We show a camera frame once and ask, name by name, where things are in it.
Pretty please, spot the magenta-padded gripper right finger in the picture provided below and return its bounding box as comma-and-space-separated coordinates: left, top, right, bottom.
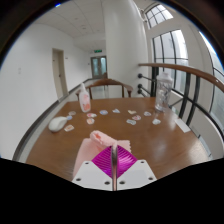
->
114, 145, 158, 192

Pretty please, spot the clear plastic drink bottle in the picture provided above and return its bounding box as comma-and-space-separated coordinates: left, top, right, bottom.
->
154, 72, 174, 113

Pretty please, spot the white side door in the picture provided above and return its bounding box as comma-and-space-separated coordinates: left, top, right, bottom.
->
51, 47, 69, 101

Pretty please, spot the white bottle with pink label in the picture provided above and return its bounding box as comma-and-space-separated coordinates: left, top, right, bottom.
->
78, 82, 92, 114

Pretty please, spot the white paper card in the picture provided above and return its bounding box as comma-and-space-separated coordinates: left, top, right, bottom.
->
174, 117, 192, 134

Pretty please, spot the pink towel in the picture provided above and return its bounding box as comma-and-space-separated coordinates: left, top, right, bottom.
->
73, 129, 133, 178

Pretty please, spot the wooden chair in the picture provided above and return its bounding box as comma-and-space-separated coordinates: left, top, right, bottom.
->
75, 78, 134, 101

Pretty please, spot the wooden handrail with black bars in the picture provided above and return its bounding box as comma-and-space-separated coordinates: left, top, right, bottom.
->
137, 62, 224, 134

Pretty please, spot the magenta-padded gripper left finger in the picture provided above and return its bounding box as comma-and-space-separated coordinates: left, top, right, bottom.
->
72, 145, 115, 192

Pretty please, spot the glass double door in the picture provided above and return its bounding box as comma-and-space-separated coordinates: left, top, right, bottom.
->
90, 55, 108, 80

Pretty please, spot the tall black-framed window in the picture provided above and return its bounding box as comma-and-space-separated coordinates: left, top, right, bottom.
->
143, 3, 224, 131

